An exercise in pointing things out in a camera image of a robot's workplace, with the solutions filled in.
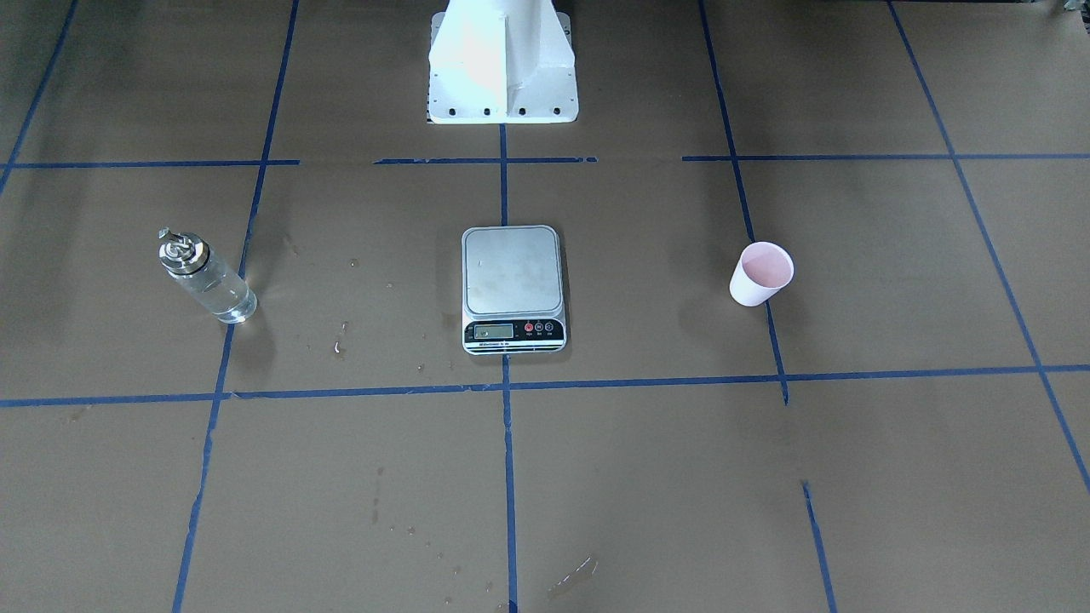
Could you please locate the glass sauce bottle metal spout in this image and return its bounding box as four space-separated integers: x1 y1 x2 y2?
158 226 258 324

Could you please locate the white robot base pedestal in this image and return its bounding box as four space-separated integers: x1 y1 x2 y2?
426 1 580 125

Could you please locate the silver digital kitchen scale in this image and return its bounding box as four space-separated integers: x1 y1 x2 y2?
461 225 569 356

